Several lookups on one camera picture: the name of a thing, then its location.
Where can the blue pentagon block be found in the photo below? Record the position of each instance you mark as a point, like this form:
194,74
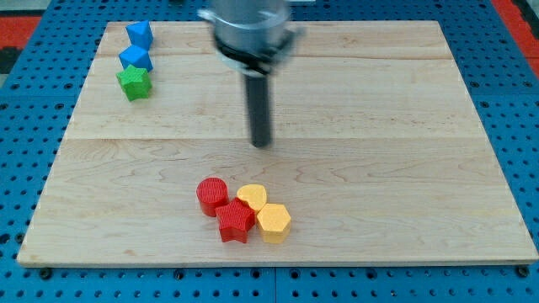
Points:
140,34

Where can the green star block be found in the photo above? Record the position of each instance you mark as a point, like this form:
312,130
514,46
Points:
134,82

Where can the red star block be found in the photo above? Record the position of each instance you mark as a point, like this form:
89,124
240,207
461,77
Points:
235,221

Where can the yellow heart block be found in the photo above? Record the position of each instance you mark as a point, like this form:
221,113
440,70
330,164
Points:
253,195

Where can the blue cube block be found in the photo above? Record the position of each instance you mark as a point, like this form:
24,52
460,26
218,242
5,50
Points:
137,57

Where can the wooden board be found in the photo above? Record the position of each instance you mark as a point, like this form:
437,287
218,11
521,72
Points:
378,154

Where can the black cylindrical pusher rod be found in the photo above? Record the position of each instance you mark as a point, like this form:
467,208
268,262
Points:
258,106

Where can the red cylinder block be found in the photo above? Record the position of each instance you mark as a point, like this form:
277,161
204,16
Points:
212,193

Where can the yellow hexagon block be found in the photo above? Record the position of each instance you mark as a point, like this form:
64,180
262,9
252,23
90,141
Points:
274,223

